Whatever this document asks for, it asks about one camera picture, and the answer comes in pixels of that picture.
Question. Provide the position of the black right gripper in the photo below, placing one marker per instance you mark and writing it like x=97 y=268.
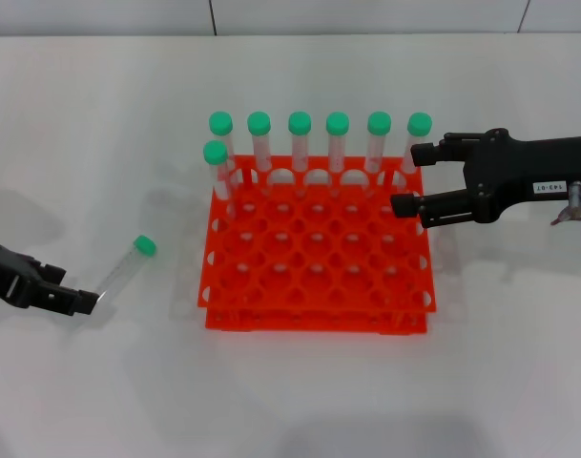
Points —
x=519 y=172

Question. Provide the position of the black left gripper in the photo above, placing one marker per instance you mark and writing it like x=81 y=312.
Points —
x=8 y=276

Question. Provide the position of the clear test tube green cap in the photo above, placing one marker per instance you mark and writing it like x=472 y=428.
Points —
x=144 y=244
x=214 y=152
x=300 y=123
x=221 y=122
x=420 y=124
x=259 y=123
x=379 y=122
x=338 y=123

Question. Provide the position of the orange plastic test tube rack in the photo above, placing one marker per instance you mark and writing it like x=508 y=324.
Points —
x=318 y=323

